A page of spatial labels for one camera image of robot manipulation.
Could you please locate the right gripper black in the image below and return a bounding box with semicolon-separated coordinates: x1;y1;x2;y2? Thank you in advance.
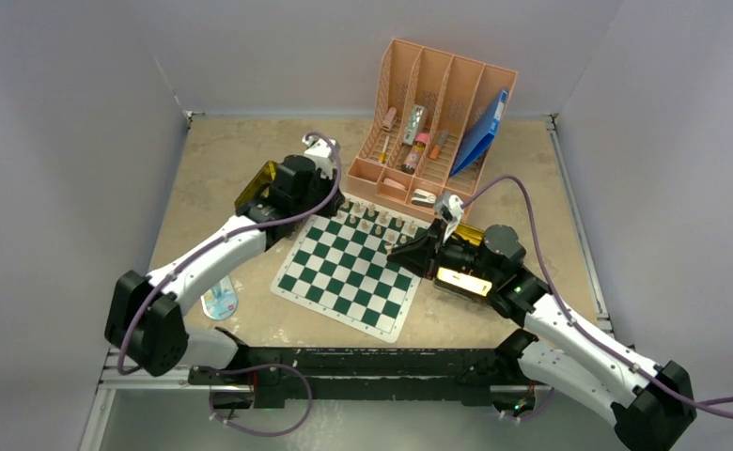
388;219;500;283

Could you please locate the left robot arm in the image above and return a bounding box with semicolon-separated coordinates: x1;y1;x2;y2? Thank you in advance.
104;148;343;384

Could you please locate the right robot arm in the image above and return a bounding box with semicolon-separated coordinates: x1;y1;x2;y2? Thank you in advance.
387;220;696;450

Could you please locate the gold tin with dark pieces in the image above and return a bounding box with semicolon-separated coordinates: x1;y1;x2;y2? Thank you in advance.
235;161;277;210

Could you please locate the gold tin with white pieces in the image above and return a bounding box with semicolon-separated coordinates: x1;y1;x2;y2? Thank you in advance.
432;224;493;302

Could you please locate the green white chess board mat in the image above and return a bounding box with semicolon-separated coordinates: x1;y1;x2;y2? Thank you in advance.
271;195;428;343

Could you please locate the white stapler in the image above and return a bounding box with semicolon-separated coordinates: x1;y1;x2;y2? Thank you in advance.
410;189;437;208

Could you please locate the pink capped bottle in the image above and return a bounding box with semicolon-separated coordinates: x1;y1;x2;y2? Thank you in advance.
400;132;429;174

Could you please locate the grey box in organizer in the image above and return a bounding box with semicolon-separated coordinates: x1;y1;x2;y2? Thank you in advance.
401;104;428;146

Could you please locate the blue folder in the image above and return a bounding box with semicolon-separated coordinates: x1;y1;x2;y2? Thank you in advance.
449;87;509;178

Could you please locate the pink desk organizer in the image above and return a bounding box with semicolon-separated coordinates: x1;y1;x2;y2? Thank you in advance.
344;39;518;221

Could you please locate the white blue round disc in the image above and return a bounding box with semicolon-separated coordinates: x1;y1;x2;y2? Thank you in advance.
200;276;239;321

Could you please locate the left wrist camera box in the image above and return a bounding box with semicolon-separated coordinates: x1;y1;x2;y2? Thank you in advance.
302;136;339;179

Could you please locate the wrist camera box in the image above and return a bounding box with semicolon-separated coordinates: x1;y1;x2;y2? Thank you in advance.
433;192;463;243
302;136;339;179

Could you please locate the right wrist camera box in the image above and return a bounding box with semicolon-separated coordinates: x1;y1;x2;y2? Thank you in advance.
433;192;463;243

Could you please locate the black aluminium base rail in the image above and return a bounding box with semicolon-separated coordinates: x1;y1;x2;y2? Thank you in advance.
80;346;661;451

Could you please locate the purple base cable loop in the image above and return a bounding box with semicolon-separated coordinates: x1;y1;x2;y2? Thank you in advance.
207;364;314;437

